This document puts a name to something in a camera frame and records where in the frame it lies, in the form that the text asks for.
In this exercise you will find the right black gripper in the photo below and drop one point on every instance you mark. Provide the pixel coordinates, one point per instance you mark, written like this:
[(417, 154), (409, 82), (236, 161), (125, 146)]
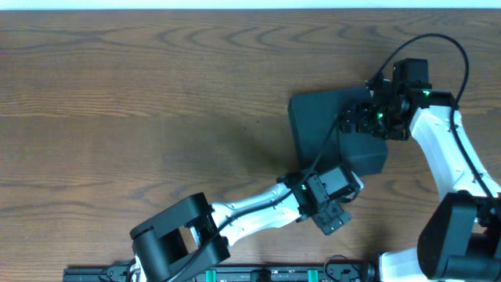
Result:
[(351, 120)]

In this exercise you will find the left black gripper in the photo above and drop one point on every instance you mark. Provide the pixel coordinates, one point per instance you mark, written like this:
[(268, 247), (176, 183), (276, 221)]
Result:
[(333, 218)]

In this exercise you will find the black box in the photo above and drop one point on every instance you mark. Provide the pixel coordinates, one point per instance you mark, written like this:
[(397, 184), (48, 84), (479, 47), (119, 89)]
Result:
[(312, 114)]

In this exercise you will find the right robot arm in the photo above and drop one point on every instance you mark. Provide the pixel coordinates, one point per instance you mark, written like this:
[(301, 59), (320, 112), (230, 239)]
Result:
[(461, 241)]

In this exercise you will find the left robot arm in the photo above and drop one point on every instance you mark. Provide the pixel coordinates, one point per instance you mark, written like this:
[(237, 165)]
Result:
[(194, 235)]

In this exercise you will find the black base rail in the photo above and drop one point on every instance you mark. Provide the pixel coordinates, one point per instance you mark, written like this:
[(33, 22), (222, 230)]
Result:
[(333, 271)]

